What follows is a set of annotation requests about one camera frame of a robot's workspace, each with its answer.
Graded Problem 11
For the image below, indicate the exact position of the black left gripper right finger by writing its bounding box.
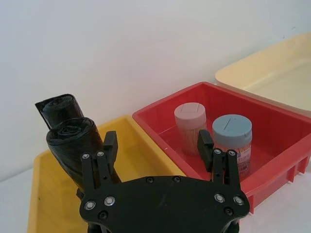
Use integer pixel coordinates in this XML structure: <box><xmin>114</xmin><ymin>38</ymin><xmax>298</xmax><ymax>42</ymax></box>
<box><xmin>197</xmin><ymin>129</ymin><xmax>242</xmax><ymax>193</ymax></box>

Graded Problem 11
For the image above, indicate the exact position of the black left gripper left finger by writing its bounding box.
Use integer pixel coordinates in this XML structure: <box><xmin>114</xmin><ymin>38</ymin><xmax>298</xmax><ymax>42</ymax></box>
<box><xmin>81</xmin><ymin>131</ymin><xmax>122</xmax><ymax>198</ymax></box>

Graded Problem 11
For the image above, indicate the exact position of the toothpick jar with blue lid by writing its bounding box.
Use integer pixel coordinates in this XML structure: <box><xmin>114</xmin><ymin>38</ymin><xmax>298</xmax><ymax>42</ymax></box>
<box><xmin>211</xmin><ymin>115</ymin><xmax>254</xmax><ymax>182</ymax></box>

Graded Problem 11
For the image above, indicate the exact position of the toothpick jar with pink lid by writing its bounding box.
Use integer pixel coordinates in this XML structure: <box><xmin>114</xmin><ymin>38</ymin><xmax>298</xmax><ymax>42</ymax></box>
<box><xmin>174</xmin><ymin>102</ymin><xmax>207</xmax><ymax>157</ymax></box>

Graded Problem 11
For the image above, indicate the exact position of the yellow plastic bin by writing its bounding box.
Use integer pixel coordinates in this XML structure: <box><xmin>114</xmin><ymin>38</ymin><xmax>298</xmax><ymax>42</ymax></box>
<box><xmin>26</xmin><ymin>115</ymin><xmax>188</xmax><ymax>233</ymax></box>

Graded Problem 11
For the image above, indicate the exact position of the black garbage bag roll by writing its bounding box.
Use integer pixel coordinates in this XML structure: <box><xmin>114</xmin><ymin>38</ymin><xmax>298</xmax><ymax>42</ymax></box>
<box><xmin>46</xmin><ymin>117</ymin><xmax>122</xmax><ymax>195</ymax></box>
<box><xmin>35</xmin><ymin>93</ymin><xmax>85</xmax><ymax>131</ymax></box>

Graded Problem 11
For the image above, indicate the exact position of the red plastic bin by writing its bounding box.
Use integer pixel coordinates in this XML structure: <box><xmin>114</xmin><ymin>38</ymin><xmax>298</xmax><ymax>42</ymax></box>
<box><xmin>132</xmin><ymin>82</ymin><xmax>311</xmax><ymax>216</ymax></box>

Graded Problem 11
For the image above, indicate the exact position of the cream plastic bin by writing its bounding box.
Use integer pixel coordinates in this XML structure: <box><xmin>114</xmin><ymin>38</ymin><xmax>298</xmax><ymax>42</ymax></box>
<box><xmin>215</xmin><ymin>33</ymin><xmax>311</xmax><ymax>120</ymax></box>

